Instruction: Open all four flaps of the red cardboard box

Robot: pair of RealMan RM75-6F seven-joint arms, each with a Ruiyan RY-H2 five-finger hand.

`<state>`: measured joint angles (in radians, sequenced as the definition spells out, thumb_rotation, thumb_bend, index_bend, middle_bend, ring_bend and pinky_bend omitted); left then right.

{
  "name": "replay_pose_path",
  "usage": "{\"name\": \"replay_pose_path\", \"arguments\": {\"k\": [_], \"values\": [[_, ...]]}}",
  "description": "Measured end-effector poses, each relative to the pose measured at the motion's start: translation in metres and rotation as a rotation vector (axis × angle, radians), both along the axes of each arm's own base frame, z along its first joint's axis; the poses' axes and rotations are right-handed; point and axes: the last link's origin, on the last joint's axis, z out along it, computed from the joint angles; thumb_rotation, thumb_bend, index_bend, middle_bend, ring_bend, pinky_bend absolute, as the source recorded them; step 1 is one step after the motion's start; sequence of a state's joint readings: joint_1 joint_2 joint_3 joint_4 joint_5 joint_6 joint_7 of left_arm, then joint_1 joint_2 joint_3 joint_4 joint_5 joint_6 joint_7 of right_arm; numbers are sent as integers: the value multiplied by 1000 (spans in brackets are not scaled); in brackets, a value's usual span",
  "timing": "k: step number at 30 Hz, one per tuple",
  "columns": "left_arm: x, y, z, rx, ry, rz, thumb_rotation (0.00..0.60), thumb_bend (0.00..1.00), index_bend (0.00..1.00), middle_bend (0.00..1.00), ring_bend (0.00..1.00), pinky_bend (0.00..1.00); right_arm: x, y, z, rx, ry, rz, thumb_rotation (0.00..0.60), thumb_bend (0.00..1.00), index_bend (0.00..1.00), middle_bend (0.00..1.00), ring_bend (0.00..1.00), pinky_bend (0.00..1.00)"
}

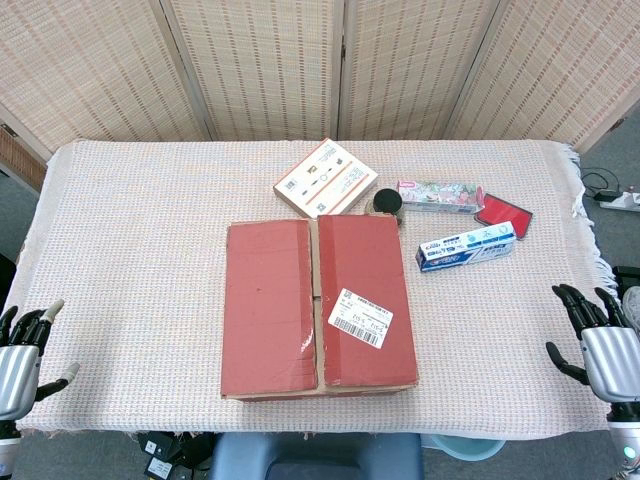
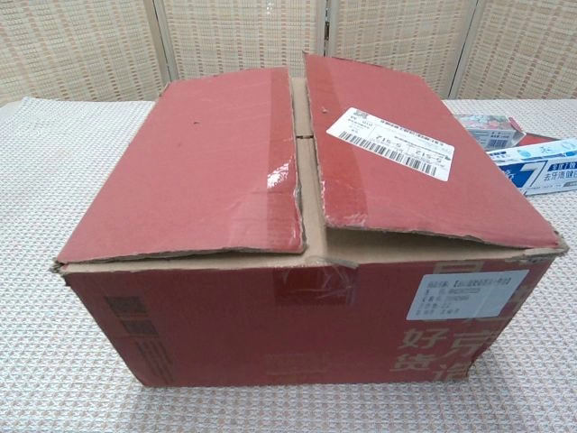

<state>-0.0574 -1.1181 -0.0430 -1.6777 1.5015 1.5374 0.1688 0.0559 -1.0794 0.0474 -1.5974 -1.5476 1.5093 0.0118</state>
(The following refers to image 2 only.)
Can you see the floral printed long box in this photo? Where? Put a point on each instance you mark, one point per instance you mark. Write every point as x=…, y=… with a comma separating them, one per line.
x=489, y=128

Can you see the blue white toothpaste box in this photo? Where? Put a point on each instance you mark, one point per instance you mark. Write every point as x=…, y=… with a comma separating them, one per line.
x=541, y=173

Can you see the white woven tablecloth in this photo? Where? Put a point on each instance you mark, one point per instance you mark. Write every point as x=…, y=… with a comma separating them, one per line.
x=54, y=361

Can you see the woven bamboo screen panel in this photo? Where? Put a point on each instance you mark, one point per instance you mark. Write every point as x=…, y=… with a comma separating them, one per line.
x=401, y=40
x=76, y=45
x=243, y=36
x=527, y=49

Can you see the flat red black-edged pouch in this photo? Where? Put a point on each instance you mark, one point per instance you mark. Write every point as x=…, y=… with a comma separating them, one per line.
x=538, y=137

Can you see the red cardboard shipping box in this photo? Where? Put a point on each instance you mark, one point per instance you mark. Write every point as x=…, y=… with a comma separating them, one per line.
x=252, y=325

